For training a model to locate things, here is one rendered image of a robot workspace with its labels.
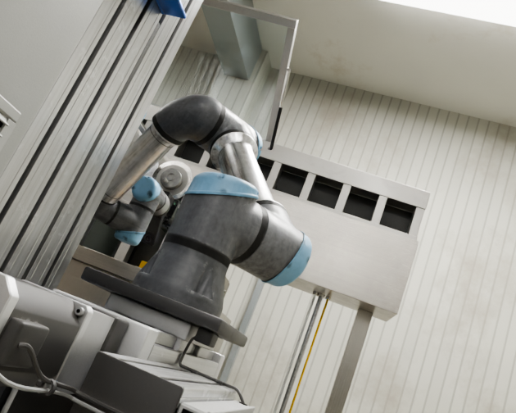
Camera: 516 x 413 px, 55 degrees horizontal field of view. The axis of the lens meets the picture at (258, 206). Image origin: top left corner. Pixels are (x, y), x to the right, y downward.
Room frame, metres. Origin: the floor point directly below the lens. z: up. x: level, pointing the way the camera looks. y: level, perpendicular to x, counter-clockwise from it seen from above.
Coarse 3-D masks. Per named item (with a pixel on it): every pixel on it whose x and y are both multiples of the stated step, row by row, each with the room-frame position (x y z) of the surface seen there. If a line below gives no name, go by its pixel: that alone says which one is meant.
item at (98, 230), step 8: (96, 224) 2.09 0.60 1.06; (104, 224) 2.08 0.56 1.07; (96, 232) 2.08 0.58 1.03; (104, 232) 2.08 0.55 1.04; (112, 232) 2.07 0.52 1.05; (88, 240) 2.08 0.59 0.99; (96, 240) 2.08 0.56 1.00; (104, 240) 2.07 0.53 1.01; (112, 240) 2.07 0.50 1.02; (96, 248) 2.08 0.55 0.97; (104, 248) 2.07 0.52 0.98; (112, 248) 2.06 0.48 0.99
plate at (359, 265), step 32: (160, 160) 2.06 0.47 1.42; (320, 224) 1.91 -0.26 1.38; (352, 224) 1.89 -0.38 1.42; (320, 256) 1.90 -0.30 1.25; (352, 256) 1.88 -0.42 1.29; (384, 256) 1.86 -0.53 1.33; (320, 288) 1.95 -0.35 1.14; (352, 288) 1.87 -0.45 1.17; (384, 288) 1.85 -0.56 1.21; (384, 320) 2.07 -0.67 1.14
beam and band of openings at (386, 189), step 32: (192, 160) 2.11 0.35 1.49; (288, 160) 1.96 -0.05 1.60; (320, 160) 1.93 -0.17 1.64; (288, 192) 2.02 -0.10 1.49; (320, 192) 2.00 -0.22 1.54; (352, 192) 1.96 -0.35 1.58; (384, 192) 1.87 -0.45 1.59; (416, 192) 1.85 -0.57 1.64; (384, 224) 1.94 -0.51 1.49; (416, 224) 1.85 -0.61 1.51
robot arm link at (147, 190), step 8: (144, 176) 1.36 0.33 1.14; (136, 184) 1.36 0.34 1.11; (144, 184) 1.36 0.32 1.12; (152, 184) 1.36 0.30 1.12; (136, 192) 1.36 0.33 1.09; (144, 192) 1.36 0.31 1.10; (152, 192) 1.36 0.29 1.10; (160, 192) 1.39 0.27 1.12; (136, 200) 1.38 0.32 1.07; (144, 200) 1.37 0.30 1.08; (152, 200) 1.38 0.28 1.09; (160, 200) 1.41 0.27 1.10; (152, 208) 1.40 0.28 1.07; (160, 208) 1.46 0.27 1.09
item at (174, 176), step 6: (162, 174) 1.67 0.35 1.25; (168, 174) 1.67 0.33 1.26; (174, 174) 1.67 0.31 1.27; (180, 174) 1.66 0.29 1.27; (162, 180) 1.67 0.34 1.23; (168, 180) 1.67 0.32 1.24; (174, 180) 1.66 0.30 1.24; (180, 180) 1.66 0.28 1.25; (168, 186) 1.67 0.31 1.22; (174, 186) 1.66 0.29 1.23
